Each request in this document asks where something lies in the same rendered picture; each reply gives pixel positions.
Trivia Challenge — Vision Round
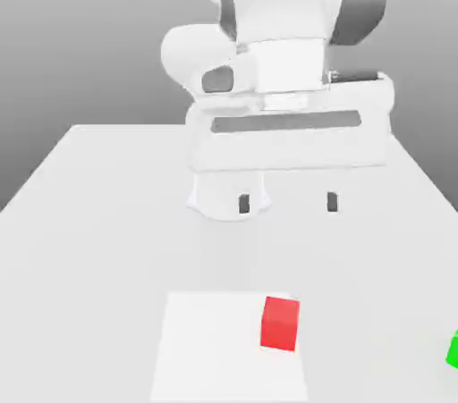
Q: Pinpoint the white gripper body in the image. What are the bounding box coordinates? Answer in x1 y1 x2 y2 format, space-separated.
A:
184 72 396 174

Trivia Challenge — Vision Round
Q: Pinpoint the small red cube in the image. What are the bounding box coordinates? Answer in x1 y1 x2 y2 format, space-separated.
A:
259 296 301 353

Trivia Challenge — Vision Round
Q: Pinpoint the small green cube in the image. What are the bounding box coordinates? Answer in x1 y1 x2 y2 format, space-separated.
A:
445 329 458 370

